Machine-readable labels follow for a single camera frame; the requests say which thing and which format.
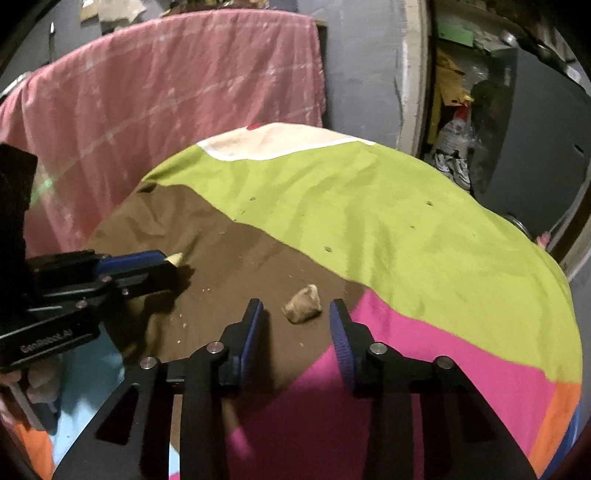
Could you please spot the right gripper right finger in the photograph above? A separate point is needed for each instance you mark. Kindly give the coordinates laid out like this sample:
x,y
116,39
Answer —
x,y
427,419

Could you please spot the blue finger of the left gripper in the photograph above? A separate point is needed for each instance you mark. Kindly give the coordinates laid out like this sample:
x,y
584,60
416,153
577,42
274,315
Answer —
x,y
113,265

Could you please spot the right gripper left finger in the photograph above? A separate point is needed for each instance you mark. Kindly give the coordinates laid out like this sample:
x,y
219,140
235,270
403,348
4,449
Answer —
x,y
128,438

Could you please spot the person left hand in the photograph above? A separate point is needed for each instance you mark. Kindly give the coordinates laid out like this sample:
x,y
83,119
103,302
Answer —
x,y
44,380

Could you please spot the pink checked cloth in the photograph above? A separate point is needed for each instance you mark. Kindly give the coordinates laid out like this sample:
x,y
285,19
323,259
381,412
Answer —
x,y
101,117

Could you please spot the colourful patchwork table cloth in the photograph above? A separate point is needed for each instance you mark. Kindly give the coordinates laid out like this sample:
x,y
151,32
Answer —
x,y
264,211

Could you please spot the pink bottle on floor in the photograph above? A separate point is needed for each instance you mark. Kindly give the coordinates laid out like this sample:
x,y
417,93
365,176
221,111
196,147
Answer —
x,y
543,240

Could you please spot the steel pot on floor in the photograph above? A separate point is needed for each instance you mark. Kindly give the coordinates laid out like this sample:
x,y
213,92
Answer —
x,y
519,225

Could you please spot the hanging beige towel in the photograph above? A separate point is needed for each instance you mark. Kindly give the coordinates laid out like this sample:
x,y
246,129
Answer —
x,y
119,10

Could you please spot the white sneakers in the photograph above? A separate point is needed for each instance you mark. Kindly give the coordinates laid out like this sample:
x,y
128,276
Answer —
x,y
454,167

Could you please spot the grey cabinet in doorway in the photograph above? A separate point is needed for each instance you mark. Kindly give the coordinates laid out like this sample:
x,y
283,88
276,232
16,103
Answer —
x,y
531,127

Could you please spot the yellow bag in closet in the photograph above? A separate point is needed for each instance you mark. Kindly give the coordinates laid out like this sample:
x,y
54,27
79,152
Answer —
x,y
449,90

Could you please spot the green box on shelf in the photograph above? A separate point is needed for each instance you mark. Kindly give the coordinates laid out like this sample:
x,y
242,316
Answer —
x,y
456,34

